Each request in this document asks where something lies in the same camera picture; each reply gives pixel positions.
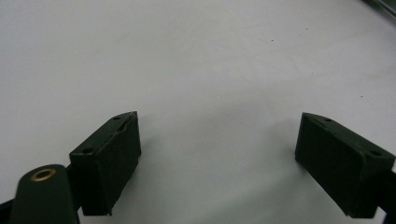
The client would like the dark metal bar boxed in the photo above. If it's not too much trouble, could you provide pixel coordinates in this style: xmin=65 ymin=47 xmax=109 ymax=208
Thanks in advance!
xmin=362 ymin=0 xmax=396 ymax=23

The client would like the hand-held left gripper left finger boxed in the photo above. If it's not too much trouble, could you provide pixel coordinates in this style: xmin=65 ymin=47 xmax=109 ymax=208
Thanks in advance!
xmin=68 ymin=110 xmax=142 ymax=217

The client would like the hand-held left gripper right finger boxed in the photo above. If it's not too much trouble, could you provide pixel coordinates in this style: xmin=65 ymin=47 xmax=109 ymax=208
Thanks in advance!
xmin=294 ymin=112 xmax=396 ymax=219

